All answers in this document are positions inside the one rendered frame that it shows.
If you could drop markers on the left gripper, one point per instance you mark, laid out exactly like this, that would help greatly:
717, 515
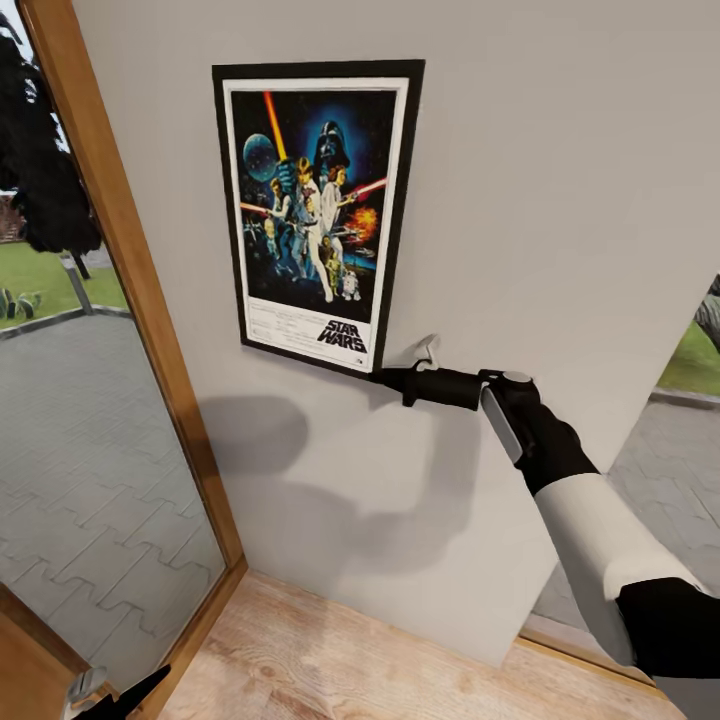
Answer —
107, 709

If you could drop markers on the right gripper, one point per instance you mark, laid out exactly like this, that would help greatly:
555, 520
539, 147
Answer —
434, 386

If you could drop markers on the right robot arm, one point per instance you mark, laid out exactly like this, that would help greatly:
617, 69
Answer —
643, 606

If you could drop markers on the poster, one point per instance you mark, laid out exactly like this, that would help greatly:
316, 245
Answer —
316, 160

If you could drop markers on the fixed window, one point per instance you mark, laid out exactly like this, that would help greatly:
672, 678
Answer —
668, 474

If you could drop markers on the door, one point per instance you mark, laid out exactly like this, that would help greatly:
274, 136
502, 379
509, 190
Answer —
118, 547

